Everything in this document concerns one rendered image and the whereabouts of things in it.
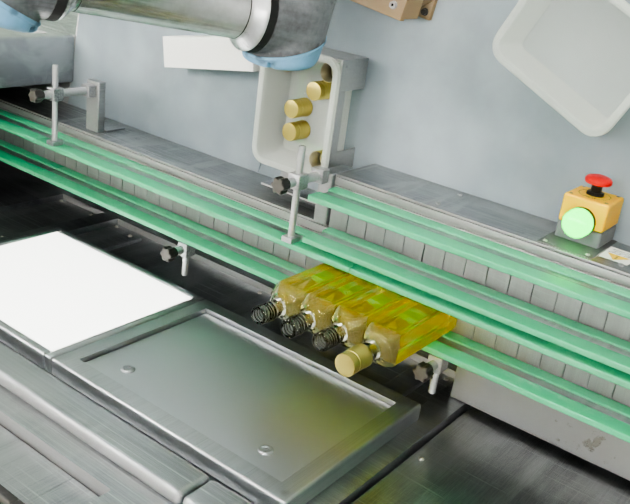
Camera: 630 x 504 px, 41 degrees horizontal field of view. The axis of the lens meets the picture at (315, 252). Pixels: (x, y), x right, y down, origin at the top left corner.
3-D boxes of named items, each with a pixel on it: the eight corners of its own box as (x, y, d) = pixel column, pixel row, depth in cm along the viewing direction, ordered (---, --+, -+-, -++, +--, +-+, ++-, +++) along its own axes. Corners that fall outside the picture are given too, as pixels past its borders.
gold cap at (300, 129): (297, 117, 160) (282, 120, 156) (311, 122, 158) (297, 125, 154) (294, 136, 161) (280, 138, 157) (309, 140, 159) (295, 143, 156)
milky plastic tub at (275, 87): (278, 153, 166) (249, 159, 160) (292, 38, 158) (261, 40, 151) (350, 177, 157) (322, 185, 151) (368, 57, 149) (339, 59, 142)
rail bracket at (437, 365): (444, 370, 140) (402, 399, 129) (452, 334, 137) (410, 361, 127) (466, 380, 137) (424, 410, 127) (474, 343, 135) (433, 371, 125)
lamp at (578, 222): (562, 230, 127) (555, 234, 125) (570, 202, 125) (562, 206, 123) (591, 240, 125) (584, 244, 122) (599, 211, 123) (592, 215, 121)
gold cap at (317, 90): (321, 77, 154) (306, 79, 151) (336, 81, 152) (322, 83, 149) (318, 96, 155) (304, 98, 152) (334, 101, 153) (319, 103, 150)
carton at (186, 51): (184, 35, 175) (162, 36, 170) (272, 37, 161) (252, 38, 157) (185, 65, 177) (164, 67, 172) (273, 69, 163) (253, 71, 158)
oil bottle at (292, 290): (341, 281, 148) (262, 316, 132) (345, 252, 146) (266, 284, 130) (367, 292, 145) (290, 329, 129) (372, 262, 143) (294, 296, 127)
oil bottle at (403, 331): (426, 316, 139) (352, 359, 122) (432, 286, 137) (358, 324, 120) (456, 329, 136) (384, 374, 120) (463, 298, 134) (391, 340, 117)
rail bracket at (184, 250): (205, 261, 168) (155, 278, 158) (208, 229, 166) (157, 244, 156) (220, 268, 166) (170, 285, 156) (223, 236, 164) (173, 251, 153)
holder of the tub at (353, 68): (278, 178, 169) (252, 185, 163) (294, 39, 158) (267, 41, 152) (347, 203, 160) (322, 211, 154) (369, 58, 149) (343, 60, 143)
